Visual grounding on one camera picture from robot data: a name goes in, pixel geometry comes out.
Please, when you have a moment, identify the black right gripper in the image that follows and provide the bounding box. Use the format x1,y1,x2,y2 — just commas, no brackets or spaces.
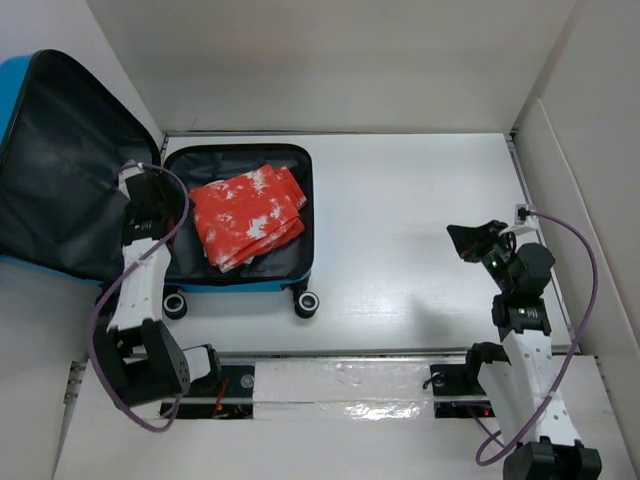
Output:
445,220,515,294

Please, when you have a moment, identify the red white patterned cloth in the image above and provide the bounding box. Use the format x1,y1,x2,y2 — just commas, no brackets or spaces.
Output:
190,165,309,273

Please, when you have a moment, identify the blue kids suitcase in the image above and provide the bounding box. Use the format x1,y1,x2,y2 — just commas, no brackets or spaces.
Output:
1,50,319,318

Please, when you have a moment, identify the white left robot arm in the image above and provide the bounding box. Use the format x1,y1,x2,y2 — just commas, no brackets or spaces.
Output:
92,163,223,407

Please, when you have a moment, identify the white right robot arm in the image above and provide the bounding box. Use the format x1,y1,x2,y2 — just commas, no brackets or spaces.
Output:
423,218,602,479

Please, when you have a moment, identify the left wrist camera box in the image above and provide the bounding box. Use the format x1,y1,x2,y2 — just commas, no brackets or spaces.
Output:
117,160,145,199

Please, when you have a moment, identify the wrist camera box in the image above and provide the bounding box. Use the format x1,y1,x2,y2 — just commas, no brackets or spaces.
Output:
500,204,539,237
117,160,145,199

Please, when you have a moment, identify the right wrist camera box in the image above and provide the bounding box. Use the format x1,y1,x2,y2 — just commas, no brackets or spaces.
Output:
500,204,539,237

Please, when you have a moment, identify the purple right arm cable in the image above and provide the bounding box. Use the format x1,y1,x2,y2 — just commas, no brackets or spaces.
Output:
474,210,600,466

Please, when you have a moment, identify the aluminium table rail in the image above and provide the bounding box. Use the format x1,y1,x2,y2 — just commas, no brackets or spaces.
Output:
64,349,601,421

